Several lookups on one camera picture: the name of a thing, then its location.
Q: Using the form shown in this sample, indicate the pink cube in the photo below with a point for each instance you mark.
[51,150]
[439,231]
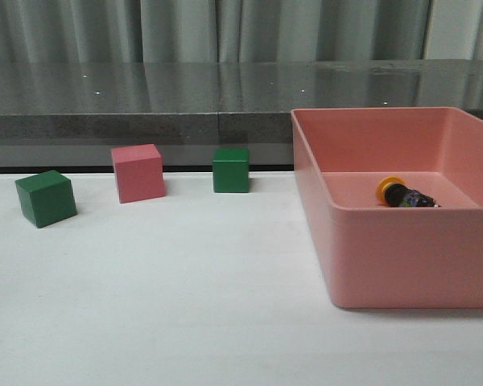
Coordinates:
[138,172]

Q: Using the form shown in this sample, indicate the right green cube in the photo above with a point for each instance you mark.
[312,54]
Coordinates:
[231,170]

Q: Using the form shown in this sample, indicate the yellow push button switch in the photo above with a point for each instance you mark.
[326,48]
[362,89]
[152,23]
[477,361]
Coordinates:
[393,192]

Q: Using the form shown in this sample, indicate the green cube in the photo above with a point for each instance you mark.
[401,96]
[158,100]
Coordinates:
[231,170]
[46,198]

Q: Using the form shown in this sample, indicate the grey curtain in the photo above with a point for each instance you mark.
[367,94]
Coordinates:
[238,31]

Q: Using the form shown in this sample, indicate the left green cube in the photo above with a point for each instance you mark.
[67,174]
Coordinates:
[46,198]

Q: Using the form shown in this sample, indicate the pink plastic bin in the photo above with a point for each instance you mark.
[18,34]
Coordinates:
[376,256]

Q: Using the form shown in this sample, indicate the grey stone counter slab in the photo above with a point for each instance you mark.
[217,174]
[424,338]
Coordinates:
[71,115]

